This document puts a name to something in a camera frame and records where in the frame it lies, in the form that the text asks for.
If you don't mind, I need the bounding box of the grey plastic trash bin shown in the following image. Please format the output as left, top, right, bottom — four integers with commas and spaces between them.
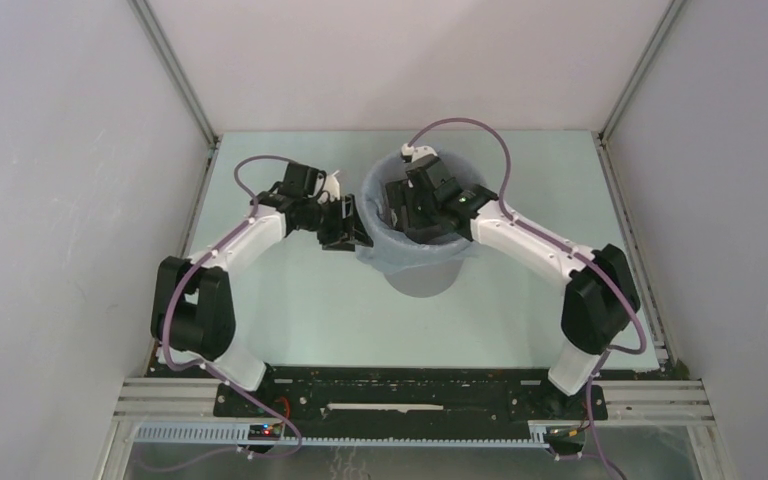
360, 244, 474, 298

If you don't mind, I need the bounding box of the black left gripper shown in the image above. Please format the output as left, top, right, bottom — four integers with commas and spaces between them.
302, 195, 373, 253

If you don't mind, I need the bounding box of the aluminium extrusion base left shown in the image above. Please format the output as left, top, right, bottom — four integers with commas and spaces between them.
113, 378, 219, 421

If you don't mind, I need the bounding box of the small electronics board with leds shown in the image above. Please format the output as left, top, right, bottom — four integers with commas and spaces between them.
247, 423, 283, 441

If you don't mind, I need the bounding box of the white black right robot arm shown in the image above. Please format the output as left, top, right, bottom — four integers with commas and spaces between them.
386, 144, 647, 418

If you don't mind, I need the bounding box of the blue translucent trash bag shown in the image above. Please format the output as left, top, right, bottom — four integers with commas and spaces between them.
356, 151, 472, 275

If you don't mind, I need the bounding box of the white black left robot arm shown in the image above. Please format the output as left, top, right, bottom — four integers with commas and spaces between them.
151, 161, 373, 417

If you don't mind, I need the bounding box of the aluminium frame rail right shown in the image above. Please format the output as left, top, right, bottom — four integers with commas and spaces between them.
593, 0, 690, 366

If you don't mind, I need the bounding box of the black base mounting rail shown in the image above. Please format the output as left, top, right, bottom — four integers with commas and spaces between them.
213, 366, 608, 439

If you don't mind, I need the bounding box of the aluminium frame rail left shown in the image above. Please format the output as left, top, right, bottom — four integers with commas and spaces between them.
128, 0, 220, 255

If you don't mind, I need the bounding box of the aluminium frame rail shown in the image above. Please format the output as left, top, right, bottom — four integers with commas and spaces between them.
128, 0, 220, 255
593, 0, 690, 366

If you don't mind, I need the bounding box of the white slotted cable duct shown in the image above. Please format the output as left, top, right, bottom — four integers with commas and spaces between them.
133, 421, 548, 448

